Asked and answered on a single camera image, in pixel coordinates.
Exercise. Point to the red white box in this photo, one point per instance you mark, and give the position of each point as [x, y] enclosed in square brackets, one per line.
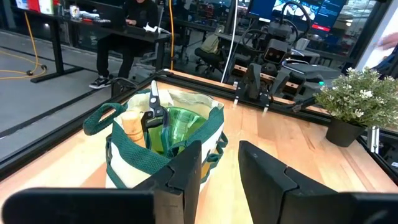
[34, 5]

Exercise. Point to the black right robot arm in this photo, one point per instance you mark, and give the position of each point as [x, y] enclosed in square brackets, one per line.
[311, 73]

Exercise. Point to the patterned cup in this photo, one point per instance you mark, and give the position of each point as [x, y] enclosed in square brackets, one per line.
[74, 12]

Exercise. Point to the black laptop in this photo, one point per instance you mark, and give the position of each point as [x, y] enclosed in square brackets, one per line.
[109, 14]

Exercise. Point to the person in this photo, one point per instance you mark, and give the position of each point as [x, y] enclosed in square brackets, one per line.
[390, 40]
[124, 46]

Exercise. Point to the potted plant with white flowers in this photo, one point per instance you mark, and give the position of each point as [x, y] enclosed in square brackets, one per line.
[345, 133]

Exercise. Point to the black office desk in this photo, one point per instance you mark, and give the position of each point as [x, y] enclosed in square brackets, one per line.
[57, 46]

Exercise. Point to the green spray bottle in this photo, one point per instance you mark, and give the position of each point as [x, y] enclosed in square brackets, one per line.
[186, 124]

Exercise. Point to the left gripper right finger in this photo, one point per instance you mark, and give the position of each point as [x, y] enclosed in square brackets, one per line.
[267, 186]

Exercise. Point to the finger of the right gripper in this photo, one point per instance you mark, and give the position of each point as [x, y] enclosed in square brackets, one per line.
[280, 81]
[254, 81]

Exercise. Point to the white crumpled paper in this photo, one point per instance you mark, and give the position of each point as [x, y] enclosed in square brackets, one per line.
[155, 29]

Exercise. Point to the large wall monitor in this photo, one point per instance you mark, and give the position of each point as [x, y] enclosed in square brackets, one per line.
[329, 12]

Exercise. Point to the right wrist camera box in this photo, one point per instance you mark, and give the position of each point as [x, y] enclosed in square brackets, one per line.
[276, 53]

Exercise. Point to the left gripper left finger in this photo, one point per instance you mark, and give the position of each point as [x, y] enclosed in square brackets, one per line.
[183, 180]

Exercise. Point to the beige green gardening bag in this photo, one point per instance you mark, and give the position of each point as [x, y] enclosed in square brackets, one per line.
[130, 168]

